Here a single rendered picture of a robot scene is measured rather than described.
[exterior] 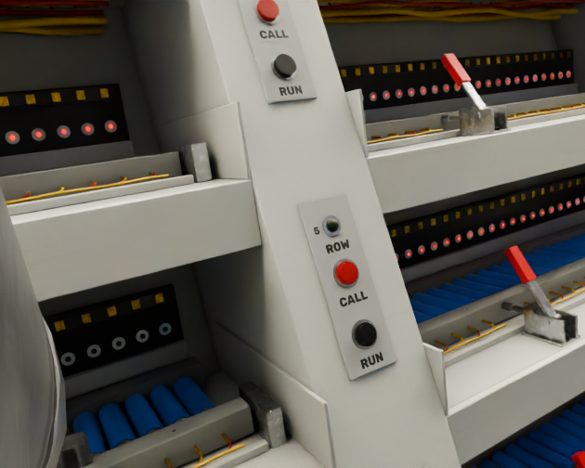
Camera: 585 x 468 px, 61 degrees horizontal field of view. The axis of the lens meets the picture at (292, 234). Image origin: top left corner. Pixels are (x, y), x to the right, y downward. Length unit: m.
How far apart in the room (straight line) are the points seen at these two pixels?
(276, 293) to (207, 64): 0.17
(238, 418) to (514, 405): 0.22
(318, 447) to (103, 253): 0.18
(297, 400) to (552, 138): 0.35
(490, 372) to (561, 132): 0.24
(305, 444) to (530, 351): 0.22
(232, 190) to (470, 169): 0.22
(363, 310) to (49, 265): 0.20
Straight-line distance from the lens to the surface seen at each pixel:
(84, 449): 0.27
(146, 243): 0.31
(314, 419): 0.34
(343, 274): 0.34
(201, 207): 0.32
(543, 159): 0.53
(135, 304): 0.46
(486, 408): 0.42
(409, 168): 0.41
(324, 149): 0.36
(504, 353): 0.48
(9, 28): 0.50
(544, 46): 0.97
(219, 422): 0.38
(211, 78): 0.37
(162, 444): 0.37
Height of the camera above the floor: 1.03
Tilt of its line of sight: 5 degrees up
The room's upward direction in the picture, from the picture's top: 16 degrees counter-clockwise
